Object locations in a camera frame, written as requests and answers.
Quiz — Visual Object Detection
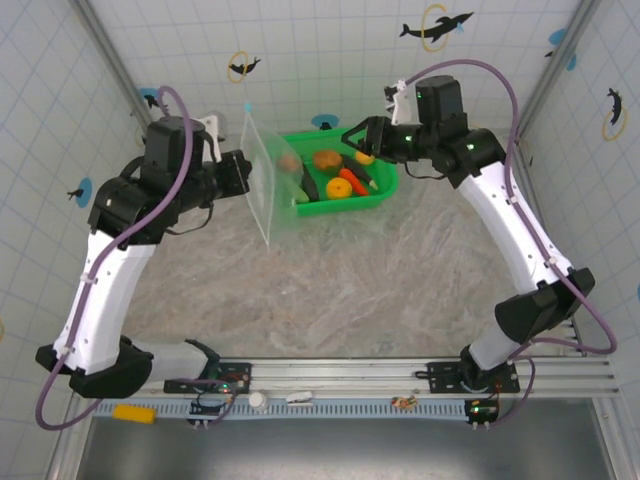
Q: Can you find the small dolphin ring sticker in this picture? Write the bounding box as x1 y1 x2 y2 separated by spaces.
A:
227 49 262 84

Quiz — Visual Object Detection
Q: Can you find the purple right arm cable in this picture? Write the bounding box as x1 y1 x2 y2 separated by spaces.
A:
407 59 619 429

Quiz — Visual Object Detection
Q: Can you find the orange toy tangerine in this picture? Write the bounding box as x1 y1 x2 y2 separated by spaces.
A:
325 177 353 200

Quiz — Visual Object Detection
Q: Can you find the aluminium corner post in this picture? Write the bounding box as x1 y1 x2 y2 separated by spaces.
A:
512 0 601 144
69 0 166 151

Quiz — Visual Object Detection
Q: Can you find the large dolphin whale ring sticker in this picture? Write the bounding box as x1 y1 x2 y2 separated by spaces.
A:
398 3 475 54

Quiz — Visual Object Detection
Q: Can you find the yellow block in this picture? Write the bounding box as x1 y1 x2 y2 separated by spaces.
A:
112 404 157 425

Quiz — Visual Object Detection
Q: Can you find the brown toy potato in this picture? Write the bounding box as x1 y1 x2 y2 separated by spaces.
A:
313 149 344 174

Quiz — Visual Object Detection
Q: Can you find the blue oval fish sticker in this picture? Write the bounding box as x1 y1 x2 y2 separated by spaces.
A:
67 177 95 209

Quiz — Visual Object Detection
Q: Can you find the clear zip-top bag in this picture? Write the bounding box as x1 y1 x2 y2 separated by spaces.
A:
239 113 306 249

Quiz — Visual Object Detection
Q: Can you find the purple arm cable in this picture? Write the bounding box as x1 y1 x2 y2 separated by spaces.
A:
35 85 236 431
407 59 619 429

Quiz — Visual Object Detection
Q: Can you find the red-orange toy carrot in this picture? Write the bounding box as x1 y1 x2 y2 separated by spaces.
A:
338 168 370 196

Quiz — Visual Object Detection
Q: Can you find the aluminium mounting rail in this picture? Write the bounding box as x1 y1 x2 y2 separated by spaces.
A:
74 355 621 401

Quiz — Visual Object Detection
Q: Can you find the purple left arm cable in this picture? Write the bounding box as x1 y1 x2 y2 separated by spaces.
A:
35 85 236 431

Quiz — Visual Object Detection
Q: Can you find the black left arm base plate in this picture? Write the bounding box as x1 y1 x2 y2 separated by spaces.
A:
163 362 253 396

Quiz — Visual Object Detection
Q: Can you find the white slotted cable duct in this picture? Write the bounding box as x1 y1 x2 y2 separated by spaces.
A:
92 398 474 421

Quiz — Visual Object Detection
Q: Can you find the green plastic tray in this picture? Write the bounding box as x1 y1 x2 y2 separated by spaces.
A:
269 127 400 219

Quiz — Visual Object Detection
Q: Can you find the blue patches wall sticker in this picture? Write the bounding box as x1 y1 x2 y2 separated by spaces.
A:
544 27 579 71

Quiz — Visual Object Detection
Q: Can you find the dark toy vegetable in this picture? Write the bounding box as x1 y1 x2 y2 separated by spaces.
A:
299 164 320 202

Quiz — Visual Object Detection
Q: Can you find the seahorse yellow ring sticker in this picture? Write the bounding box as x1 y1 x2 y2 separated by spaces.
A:
602 87 629 142

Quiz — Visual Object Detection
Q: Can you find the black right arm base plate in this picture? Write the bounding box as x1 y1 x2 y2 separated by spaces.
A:
427 360 521 396

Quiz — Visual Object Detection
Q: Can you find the blue oval shark sticker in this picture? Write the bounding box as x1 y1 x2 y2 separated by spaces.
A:
137 87 164 112

